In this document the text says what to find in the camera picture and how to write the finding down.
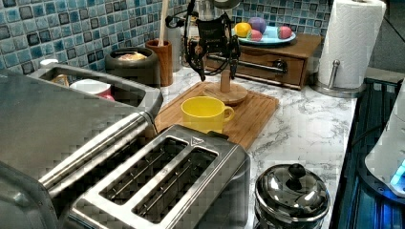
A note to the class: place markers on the white and pink bowl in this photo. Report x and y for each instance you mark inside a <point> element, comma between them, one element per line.
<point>93,87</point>

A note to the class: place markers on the yellow toy fruit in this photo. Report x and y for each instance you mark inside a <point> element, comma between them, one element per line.
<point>242,29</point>

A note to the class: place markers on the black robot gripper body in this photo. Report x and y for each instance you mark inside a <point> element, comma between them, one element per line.
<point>215,36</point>

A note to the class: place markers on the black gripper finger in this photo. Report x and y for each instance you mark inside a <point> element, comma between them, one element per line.
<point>233,65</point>
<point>197,65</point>

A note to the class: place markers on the brown wooden utensil cup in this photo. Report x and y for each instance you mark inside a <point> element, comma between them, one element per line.
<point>163,50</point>

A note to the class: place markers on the dark grey round canister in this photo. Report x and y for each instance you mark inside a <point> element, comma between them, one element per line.
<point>136,64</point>

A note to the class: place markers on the round wooden lid with knob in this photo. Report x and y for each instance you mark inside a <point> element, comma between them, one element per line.
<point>229,93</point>

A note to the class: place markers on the bamboo cutting board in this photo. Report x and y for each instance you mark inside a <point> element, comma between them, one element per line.
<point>250,118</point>

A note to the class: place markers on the yellow plastic mug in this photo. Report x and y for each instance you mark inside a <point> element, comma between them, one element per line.
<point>205,114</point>

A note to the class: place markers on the white electric kettle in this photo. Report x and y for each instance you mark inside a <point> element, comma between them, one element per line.
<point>384,164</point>

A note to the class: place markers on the white paper towel roll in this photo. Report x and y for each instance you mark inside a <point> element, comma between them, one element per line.
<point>351,35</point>

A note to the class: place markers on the metal paper towel holder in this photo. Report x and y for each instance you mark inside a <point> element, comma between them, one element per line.
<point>330,89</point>

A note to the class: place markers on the grey dish rack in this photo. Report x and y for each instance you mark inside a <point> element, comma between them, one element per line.
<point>125,91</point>

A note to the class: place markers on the wooden utensil handle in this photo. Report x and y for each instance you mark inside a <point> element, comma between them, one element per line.
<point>163,14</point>

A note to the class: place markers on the light blue plate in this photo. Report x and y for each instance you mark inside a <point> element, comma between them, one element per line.
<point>269,38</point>

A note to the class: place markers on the wooden drawer box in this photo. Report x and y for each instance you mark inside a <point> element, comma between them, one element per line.
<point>287,65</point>

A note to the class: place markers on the stainless steel toaster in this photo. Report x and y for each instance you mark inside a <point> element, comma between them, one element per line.
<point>182,179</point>

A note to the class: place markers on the steel pot with black knob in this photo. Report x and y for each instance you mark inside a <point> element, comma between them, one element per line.
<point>289,196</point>

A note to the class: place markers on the pink toy fruit right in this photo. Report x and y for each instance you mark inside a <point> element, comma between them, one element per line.
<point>284,32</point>

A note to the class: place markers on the purple toy fruit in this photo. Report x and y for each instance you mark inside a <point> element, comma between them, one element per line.
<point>258,24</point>

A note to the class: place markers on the pink green toy fruit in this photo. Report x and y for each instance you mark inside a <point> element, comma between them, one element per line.
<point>254,35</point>

